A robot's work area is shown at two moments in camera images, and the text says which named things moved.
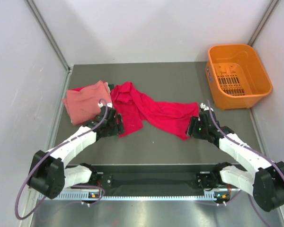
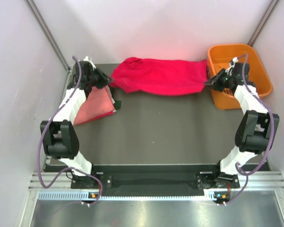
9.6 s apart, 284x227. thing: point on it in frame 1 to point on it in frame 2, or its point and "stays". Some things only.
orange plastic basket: [236, 76] stays
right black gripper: [194, 122] to [214, 82]
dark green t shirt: [111, 86] to [117, 104]
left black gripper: [119, 128] to [105, 79]
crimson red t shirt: [136, 108] to [160, 76]
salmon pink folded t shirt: [85, 105] stays
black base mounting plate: [153, 178] stays
